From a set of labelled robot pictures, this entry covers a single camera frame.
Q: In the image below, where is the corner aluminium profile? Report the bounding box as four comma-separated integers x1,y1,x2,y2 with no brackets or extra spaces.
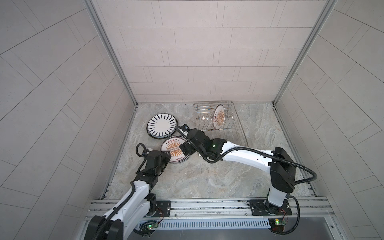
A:
272,0,338,106
84,0,138,107

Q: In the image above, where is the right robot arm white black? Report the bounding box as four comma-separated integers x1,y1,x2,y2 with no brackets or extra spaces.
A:
177,127,297,209

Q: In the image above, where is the left corner aluminium profile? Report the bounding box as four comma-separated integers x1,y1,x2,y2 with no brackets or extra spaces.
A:
84,0,138,107

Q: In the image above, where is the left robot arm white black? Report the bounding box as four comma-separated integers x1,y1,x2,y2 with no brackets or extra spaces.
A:
84,150,171,240

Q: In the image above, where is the circuit board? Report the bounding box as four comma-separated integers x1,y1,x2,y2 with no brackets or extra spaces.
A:
269,219,287,234
140,221,159,236

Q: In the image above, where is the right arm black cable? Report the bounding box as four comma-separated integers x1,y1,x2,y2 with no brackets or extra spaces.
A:
176,125,318,235

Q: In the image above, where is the left circuit board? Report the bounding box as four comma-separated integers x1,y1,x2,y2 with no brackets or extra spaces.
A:
140,221,159,236

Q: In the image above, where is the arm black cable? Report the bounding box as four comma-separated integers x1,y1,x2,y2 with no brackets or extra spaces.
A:
176,125,318,235
91,142,151,240

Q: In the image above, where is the metal wire dish rack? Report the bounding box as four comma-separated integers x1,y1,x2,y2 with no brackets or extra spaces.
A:
194,101,249,147

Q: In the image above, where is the orange pattern plate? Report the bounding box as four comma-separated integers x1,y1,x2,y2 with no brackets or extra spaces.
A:
213,105,226,130
161,136,190,164

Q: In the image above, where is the right corner aluminium profile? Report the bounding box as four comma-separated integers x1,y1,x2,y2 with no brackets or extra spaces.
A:
272,0,338,106

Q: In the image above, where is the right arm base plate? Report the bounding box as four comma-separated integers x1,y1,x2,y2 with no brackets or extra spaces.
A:
247,199,292,216

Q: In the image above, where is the right circuit board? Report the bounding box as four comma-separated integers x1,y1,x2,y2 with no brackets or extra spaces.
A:
269,219,287,234

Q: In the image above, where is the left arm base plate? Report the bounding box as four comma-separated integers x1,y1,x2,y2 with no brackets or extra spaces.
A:
145,201,172,218

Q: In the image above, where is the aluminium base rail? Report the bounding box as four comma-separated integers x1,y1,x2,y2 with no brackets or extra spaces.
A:
85,196,334,222

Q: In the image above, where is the black white striped plate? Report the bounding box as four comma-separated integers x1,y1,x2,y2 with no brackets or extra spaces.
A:
147,113,178,140

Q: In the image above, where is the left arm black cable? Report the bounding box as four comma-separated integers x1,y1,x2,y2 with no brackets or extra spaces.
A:
91,142,151,240

